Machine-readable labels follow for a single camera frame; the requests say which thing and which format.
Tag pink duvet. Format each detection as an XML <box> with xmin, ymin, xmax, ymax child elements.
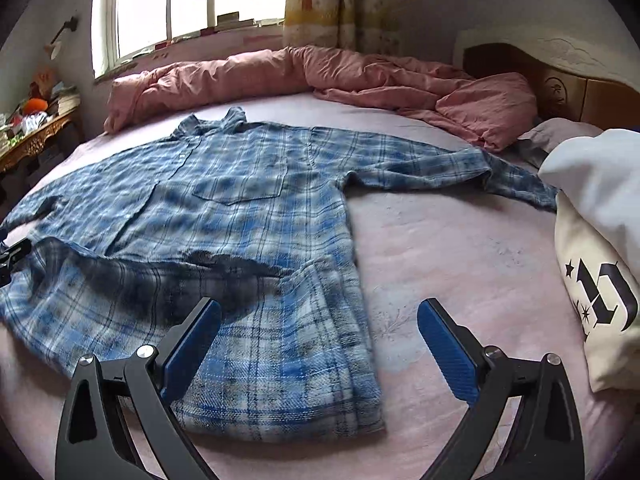
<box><xmin>104</xmin><ymin>45</ymin><xmax>538</xmax><ymax>155</ymax></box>

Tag pink pillow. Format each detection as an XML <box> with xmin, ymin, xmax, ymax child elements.
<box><xmin>517</xmin><ymin>119</ymin><xmax>603</xmax><ymax>168</ymax></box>

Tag cream bag with black print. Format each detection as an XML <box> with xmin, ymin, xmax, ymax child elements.
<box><xmin>554</xmin><ymin>192</ymin><xmax>640</xmax><ymax>393</ymax></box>

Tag blue plaid shirt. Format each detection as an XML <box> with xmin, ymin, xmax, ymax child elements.
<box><xmin>0</xmin><ymin>106</ymin><xmax>560</xmax><ymax>443</ymax></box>

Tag window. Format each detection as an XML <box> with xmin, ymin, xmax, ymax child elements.
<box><xmin>92</xmin><ymin>0</ymin><xmax>296</xmax><ymax>81</ymax></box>

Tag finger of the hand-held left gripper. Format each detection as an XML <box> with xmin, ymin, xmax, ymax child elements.
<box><xmin>0</xmin><ymin>237</ymin><xmax>32</xmax><ymax>288</ymax></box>

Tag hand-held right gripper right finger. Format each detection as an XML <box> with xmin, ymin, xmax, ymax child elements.
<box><xmin>416</xmin><ymin>297</ymin><xmax>586</xmax><ymax>480</ymax></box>

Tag stack of books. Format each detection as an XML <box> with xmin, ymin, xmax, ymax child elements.
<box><xmin>49</xmin><ymin>87</ymin><xmax>82</xmax><ymax>115</ymax></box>

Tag wall lamp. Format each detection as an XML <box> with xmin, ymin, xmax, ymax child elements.
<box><xmin>44</xmin><ymin>16</ymin><xmax>79</xmax><ymax>58</ymax></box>

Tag bed with pink sheet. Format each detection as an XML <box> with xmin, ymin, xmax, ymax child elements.
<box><xmin>0</xmin><ymin>87</ymin><xmax>640</xmax><ymax>480</ymax></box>

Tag patterned curtain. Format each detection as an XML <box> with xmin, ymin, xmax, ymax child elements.
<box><xmin>284</xmin><ymin>0</ymin><xmax>401</xmax><ymax>56</ymax></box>

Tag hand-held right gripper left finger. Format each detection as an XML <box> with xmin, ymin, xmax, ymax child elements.
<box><xmin>55</xmin><ymin>296</ymin><xmax>223</xmax><ymax>480</ymax></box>

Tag carved wooden side table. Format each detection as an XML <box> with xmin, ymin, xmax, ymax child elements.
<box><xmin>0</xmin><ymin>110</ymin><xmax>83</xmax><ymax>176</ymax></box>

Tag wooden headboard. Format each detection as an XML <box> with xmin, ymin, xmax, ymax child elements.
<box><xmin>455</xmin><ymin>27</ymin><xmax>640</xmax><ymax>133</ymax></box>

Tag books on windowsill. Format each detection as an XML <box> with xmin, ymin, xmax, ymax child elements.
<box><xmin>200</xmin><ymin>10</ymin><xmax>283</xmax><ymax>36</ymax></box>

